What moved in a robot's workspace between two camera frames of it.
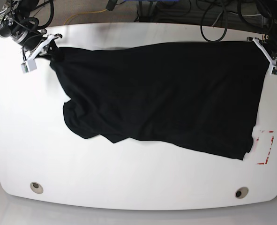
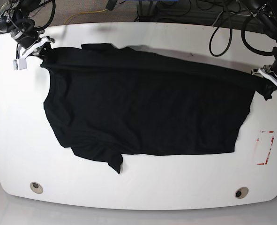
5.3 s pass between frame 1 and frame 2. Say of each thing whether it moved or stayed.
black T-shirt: moved
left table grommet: stayed
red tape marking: stayed
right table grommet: stayed
